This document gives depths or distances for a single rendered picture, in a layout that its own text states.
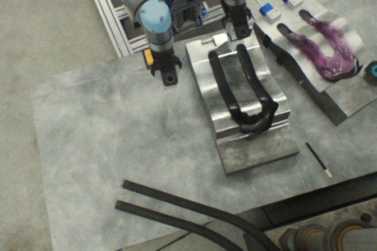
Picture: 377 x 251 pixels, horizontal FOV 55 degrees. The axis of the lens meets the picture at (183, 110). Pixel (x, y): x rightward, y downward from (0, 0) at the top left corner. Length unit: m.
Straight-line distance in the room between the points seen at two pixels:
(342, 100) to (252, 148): 0.34
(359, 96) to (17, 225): 1.85
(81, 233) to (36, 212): 0.96
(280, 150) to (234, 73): 0.32
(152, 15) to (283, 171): 0.71
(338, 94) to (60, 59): 1.77
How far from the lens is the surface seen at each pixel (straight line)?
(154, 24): 0.93
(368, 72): 1.37
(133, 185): 1.26
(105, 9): 2.33
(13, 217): 2.31
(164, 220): 1.21
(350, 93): 1.35
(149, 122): 1.34
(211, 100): 1.25
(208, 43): 1.39
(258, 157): 1.25
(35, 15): 2.76
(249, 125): 1.26
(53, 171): 1.38
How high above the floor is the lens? 2.06
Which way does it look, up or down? 70 degrees down
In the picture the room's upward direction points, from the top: 7 degrees counter-clockwise
